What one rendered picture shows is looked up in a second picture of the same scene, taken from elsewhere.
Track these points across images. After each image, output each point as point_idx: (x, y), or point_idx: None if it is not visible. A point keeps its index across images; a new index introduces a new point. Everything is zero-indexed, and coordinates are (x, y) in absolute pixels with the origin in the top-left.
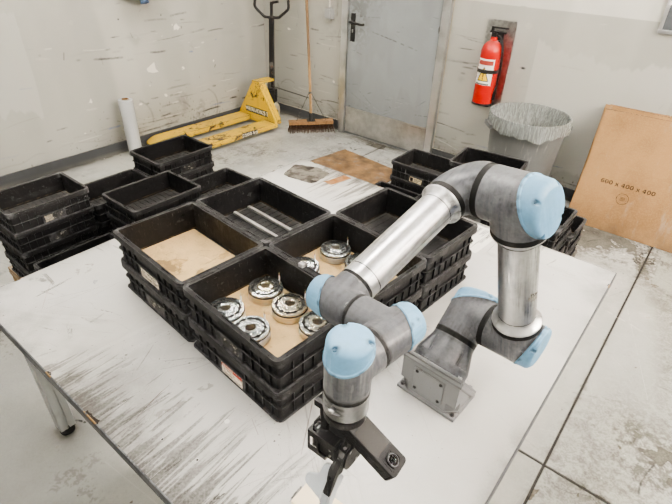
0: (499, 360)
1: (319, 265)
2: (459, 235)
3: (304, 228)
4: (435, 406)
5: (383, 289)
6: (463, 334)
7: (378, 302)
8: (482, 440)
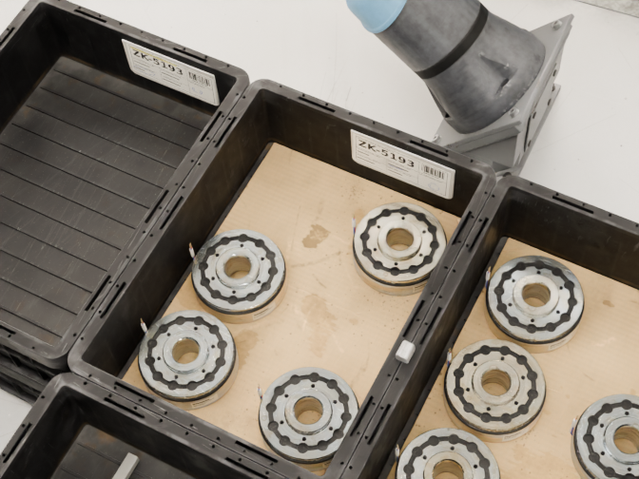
0: (360, 28)
1: (255, 392)
2: (110, 26)
3: (192, 418)
4: (544, 113)
5: (426, 143)
6: (477, 3)
7: None
8: (577, 44)
